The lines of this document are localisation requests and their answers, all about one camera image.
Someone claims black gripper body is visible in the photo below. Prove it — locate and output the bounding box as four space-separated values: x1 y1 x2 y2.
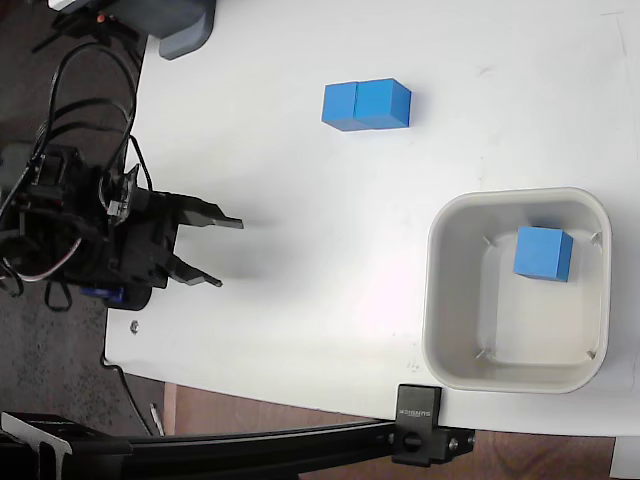
106 164 182 291

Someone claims blue foam cube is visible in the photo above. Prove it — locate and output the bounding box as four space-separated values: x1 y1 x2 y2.
353 77 414 131
512 225 575 283
320 82 359 134

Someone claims black six-joint robot arm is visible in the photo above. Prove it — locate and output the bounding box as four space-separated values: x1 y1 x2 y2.
0 143 124 299

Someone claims white plastic bin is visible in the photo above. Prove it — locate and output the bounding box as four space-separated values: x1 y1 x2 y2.
421 186 614 395

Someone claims white plastic device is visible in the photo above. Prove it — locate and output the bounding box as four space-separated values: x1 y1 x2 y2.
46 0 104 13

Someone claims black table clamp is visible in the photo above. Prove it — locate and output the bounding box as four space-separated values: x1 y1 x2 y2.
390 383 476 468

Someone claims small camera circuit board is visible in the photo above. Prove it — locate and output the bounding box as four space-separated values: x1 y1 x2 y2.
98 163 142 227

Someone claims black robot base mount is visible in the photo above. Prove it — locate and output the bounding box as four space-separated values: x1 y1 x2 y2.
80 283 154 310

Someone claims thin black floor cable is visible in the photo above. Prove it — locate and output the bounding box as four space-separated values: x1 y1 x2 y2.
101 356 154 437

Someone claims black aluminium rail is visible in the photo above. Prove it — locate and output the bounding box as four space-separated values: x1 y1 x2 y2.
122 418 399 477

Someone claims black metal bracket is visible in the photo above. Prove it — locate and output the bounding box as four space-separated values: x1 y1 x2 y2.
0 410 134 480

